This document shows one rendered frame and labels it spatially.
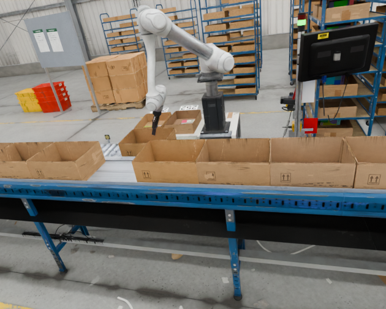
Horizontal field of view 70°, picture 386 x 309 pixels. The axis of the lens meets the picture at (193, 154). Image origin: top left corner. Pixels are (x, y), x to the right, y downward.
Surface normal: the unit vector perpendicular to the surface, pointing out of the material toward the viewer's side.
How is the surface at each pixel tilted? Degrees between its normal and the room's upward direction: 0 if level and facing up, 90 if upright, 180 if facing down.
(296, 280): 0
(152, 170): 91
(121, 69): 89
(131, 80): 90
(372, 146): 90
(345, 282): 0
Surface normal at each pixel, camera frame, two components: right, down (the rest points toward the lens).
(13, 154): 0.96, 0.00
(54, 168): -0.24, 0.50
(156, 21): 0.38, 0.37
